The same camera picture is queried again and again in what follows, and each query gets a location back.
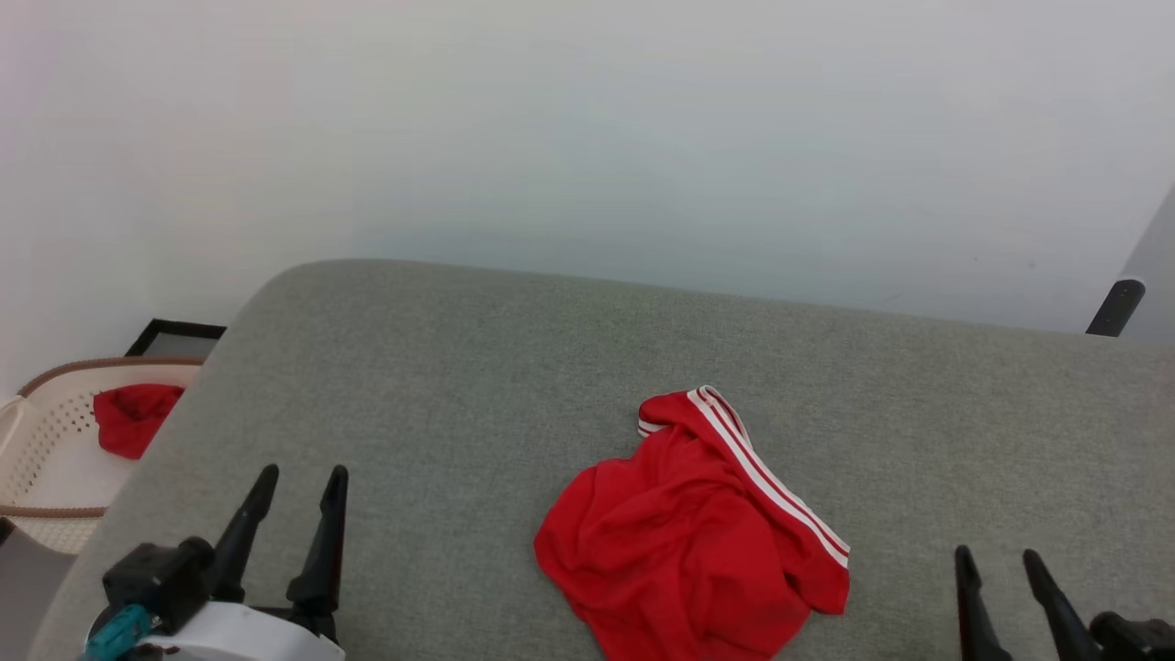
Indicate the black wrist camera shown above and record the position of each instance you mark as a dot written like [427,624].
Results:
[156,578]
[1134,640]

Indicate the cream perforated laundry basket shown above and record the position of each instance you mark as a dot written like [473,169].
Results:
[55,477]

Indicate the black furniture leg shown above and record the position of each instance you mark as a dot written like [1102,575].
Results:
[1116,308]

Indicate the red and white jersey garment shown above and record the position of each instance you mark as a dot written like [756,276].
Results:
[679,551]

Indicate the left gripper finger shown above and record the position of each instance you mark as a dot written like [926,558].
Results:
[246,528]
[326,551]

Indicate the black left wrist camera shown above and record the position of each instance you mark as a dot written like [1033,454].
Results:
[156,578]

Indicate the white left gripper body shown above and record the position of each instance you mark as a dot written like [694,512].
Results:
[239,638]

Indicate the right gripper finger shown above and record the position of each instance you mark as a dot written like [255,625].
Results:
[1060,610]
[975,615]

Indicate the red cloth in basket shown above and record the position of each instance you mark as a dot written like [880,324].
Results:
[133,418]

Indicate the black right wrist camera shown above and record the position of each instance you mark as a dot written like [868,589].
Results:
[1134,640]

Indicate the black framed grey board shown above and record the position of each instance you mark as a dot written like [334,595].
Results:
[179,343]

